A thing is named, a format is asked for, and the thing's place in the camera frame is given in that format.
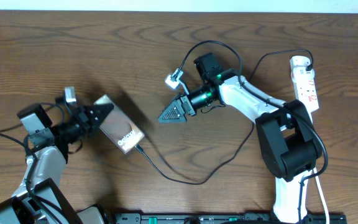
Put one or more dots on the white USB charger plug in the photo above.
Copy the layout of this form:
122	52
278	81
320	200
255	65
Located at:
299	68

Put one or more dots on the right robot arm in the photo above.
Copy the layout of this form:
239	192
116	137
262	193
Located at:
288	141

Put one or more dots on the Galaxy smartphone with bronze screen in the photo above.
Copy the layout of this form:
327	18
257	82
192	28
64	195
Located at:
119	128

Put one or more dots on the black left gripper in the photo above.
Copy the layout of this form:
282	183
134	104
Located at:
83	119

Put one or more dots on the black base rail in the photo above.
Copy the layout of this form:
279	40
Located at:
211	218

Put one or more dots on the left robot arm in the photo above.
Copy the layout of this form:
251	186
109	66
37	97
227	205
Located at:
38	199

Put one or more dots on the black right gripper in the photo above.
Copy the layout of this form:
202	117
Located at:
181	105

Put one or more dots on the white power strip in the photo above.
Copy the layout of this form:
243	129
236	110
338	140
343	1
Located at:
305	91

